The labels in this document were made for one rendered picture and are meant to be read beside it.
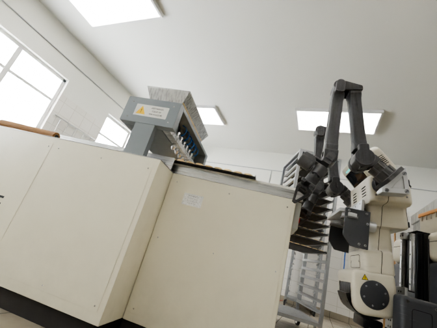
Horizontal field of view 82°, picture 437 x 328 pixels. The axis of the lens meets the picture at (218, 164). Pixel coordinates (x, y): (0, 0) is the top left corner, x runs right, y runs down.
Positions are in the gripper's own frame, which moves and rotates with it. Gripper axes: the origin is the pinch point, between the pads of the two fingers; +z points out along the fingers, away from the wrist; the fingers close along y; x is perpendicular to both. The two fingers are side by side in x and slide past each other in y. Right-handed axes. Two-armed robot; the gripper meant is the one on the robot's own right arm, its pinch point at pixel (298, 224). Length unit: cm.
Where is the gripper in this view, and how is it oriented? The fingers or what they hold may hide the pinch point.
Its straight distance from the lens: 154.7
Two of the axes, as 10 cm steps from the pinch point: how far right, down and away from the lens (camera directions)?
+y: -1.6, -3.7, -9.2
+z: -5.5, 8.0, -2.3
